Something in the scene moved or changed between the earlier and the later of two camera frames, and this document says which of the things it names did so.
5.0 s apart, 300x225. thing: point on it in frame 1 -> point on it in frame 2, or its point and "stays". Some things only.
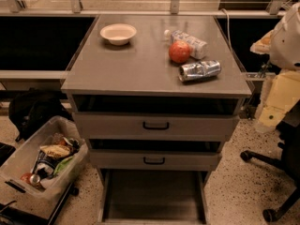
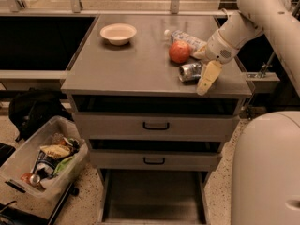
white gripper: [287, 44] -> [217, 50]
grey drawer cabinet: [157, 97] stays
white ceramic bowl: [118, 34] stays
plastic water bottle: [198, 47] stays
